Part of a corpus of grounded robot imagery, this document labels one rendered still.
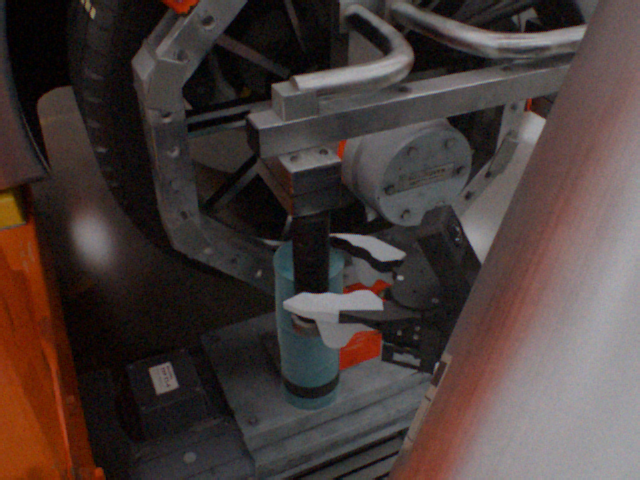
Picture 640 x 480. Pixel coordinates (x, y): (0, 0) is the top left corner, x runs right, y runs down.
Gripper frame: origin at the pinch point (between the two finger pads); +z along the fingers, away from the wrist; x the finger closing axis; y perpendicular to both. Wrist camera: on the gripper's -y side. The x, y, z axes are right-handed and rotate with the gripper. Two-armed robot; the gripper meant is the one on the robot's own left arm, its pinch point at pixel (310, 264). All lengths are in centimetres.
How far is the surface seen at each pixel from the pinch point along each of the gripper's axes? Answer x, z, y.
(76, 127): 148, 165, 83
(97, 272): 68, 97, 83
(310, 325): -1.9, -0.6, 6.5
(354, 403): 33, 3, 63
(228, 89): 44, 32, 4
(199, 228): 9.9, 18.7, 7.0
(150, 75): 8.0, 20.8, -13.6
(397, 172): 13.4, -5.1, -4.0
